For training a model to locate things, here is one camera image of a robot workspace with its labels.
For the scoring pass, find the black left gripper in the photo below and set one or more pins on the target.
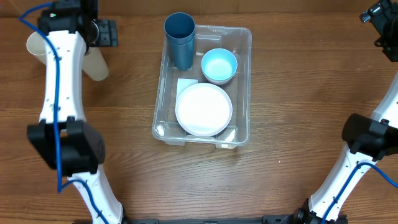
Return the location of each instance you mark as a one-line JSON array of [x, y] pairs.
[[106, 33]]

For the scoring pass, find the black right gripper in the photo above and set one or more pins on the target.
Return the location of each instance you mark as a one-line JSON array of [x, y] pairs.
[[388, 10]]

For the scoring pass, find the cream plastic cup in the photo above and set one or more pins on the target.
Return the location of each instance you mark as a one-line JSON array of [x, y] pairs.
[[35, 45], [94, 65]]

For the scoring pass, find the blue plastic cup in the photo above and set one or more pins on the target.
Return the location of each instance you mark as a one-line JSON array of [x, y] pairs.
[[182, 51], [179, 28]]

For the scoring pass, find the light blue bowl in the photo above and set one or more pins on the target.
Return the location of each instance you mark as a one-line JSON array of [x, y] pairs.
[[219, 63]]

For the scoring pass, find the pink plate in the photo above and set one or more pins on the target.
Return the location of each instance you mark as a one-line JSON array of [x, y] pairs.
[[203, 109]]

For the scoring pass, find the clear plastic storage bin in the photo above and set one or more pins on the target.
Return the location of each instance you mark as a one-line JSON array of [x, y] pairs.
[[237, 40]]

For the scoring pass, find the grey green bowl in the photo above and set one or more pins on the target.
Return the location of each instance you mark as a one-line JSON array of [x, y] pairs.
[[219, 82]]

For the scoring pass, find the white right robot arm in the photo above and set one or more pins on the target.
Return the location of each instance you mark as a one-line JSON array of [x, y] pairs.
[[367, 140]]

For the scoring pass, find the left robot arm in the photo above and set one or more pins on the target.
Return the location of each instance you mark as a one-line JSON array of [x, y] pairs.
[[72, 35]]

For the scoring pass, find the white label in bin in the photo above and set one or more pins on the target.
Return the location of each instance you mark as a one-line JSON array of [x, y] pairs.
[[183, 84]]

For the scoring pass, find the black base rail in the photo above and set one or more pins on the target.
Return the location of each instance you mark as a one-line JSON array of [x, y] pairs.
[[266, 219]]

